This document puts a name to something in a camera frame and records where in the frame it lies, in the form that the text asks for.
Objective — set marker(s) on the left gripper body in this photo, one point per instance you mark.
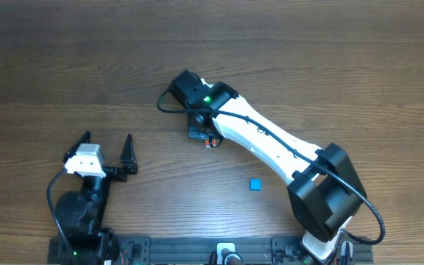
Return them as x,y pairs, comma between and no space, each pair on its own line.
116,173

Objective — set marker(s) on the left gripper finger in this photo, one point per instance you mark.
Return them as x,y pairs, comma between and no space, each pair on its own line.
81,141
129,158

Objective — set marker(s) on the blue cube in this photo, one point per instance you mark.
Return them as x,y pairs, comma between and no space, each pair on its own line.
255,184

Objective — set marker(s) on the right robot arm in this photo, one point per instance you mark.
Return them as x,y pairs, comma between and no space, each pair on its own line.
263,138

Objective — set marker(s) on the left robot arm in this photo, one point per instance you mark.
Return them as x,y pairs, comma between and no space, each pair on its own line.
72,213

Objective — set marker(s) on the red cube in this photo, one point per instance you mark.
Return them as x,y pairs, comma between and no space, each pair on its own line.
210,144

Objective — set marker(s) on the orange cube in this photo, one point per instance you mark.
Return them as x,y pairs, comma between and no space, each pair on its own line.
212,141

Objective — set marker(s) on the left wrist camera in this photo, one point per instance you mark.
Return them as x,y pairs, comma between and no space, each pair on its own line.
87,160

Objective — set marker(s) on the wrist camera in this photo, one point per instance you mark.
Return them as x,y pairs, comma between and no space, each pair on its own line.
206,83
87,160

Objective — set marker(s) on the mounting rail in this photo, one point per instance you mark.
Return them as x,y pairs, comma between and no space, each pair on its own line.
182,250

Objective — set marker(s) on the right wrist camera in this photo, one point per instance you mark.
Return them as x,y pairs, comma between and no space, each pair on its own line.
206,83

